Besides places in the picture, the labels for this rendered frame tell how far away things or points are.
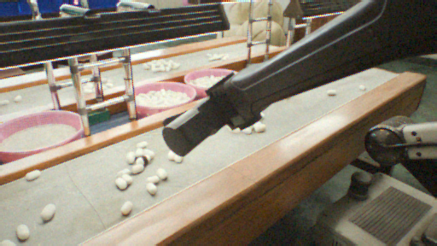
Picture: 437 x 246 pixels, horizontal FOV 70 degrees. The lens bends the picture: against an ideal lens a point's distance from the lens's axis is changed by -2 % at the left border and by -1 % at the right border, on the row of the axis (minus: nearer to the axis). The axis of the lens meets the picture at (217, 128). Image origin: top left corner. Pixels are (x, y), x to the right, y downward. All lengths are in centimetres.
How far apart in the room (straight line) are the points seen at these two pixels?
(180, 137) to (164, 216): 22
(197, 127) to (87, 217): 34
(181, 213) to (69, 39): 41
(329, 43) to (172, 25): 59
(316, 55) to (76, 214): 59
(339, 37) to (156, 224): 49
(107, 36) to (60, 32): 9
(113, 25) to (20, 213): 44
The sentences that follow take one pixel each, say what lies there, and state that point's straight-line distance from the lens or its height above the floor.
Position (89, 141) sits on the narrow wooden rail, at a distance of 95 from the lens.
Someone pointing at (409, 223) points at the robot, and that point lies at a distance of 123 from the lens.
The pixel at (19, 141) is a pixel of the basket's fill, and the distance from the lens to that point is 110.
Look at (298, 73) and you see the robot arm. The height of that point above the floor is 111.
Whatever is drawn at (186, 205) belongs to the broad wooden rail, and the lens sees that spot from 67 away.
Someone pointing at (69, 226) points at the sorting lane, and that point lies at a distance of 72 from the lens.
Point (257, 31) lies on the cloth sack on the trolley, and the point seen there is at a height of 50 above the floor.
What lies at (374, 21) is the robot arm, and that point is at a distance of 24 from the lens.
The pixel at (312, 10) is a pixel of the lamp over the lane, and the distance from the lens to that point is 128.
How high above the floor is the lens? 121
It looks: 27 degrees down
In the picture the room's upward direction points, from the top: 1 degrees clockwise
